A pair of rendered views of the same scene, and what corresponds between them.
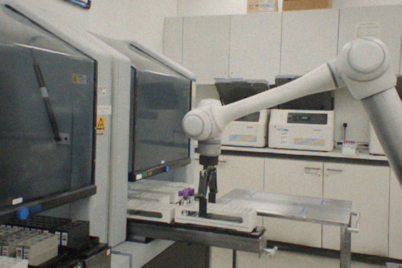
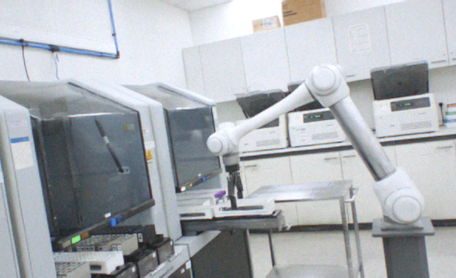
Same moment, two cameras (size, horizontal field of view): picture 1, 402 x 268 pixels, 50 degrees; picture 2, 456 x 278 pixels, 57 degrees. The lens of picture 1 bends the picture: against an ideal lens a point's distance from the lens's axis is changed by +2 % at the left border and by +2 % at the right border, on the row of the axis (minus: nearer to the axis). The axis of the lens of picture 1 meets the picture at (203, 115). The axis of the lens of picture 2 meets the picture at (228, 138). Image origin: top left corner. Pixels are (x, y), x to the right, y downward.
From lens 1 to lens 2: 51 cm
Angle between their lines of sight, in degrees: 2
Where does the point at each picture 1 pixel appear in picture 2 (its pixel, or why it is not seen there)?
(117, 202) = (171, 209)
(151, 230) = (199, 225)
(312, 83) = (296, 100)
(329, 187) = (347, 171)
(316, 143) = (331, 136)
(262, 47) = (272, 60)
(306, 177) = (327, 167)
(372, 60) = (327, 81)
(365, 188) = not seen: hidden behind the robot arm
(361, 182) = not seen: hidden behind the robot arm
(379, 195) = not seen: hidden behind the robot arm
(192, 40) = (210, 64)
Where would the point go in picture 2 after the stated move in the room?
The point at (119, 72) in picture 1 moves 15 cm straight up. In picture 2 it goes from (154, 115) to (150, 85)
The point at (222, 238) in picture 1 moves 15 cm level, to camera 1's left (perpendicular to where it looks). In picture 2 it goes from (250, 222) to (220, 226)
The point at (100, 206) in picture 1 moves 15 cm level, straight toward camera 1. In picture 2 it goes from (159, 213) to (161, 220)
